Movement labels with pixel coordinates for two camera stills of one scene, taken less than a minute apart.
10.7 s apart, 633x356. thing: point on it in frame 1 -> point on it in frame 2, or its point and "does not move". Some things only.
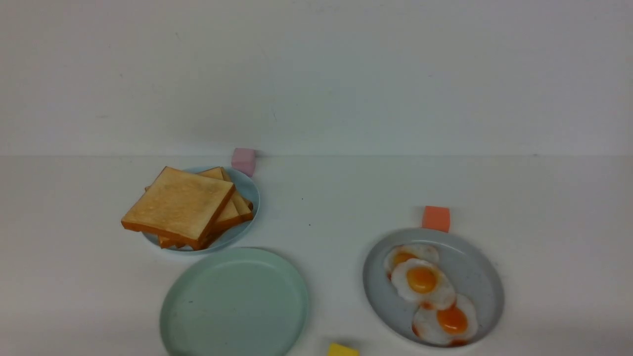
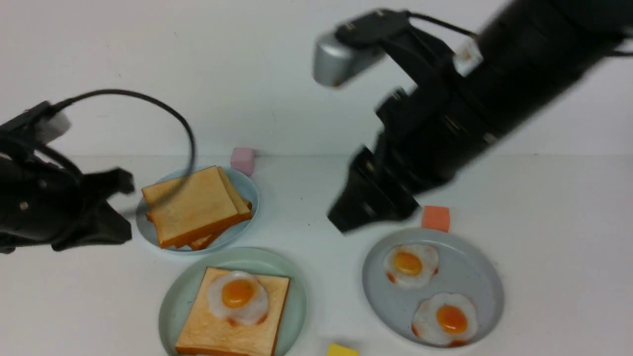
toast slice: (243, 206) -> (180, 207)
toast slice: (181, 205) -> (206, 332)
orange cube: (436, 218) does not move
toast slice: (165, 242) -> (242, 208)
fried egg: (419, 280) -> (239, 297)
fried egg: (455, 326) does not move
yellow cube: (336, 349) does not move
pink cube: (244, 159) does not move
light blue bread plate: (229, 233) does not move
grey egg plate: (466, 260) does not move
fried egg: (401, 253) does not move
